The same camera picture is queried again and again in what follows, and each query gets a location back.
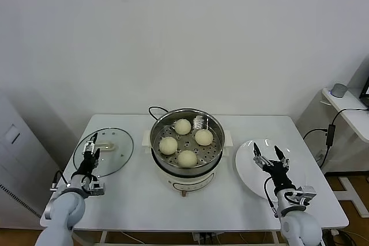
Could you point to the white steamed baozi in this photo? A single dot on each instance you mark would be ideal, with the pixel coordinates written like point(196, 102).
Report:
point(168, 145)
point(187, 158)
point(204, 137)
point(183, 126)

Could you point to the cream electric cooker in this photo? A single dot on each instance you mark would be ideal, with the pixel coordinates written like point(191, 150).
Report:
point(187, 183)

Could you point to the grey round speaker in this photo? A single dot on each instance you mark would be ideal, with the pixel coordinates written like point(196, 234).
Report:
point(338, 90)

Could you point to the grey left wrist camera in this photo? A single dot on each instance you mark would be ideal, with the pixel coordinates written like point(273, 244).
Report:
point(96, 191)

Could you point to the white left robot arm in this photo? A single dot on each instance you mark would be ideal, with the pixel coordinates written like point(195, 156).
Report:
point(66, 208)

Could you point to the white side desk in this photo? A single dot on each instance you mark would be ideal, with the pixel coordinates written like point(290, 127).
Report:
point(350, 119)

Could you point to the round glass pot lid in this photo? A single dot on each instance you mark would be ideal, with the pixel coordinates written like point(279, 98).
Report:
point(121, 148)

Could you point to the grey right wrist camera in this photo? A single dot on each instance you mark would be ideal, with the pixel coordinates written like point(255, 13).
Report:
point(307, 193)

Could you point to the white table frame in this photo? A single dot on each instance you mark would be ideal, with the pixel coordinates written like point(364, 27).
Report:
point(201, 232)

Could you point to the black framed monitor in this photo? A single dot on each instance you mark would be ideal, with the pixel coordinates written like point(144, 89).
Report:
point(366, 89)

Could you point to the white floor stand base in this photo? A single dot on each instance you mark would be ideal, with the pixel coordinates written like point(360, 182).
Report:
point(350, 191)

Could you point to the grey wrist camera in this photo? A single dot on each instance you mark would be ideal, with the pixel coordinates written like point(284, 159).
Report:
point(307, 193)
point(96, 191)

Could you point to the white grey cabinet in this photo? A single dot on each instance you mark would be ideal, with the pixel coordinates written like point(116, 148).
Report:
point(17, 156)

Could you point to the white round plate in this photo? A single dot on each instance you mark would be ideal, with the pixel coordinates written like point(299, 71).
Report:
point(245, 165)

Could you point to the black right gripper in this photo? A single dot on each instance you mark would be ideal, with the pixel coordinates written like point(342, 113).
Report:
point(278, 175)

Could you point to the stainless steel steamer basket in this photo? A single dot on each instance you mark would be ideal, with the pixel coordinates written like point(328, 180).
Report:
point(214, 130)

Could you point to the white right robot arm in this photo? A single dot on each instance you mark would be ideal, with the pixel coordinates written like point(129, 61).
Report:
point(299, 226)

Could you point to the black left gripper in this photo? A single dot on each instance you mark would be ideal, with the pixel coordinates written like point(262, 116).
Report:
point(88, 166)

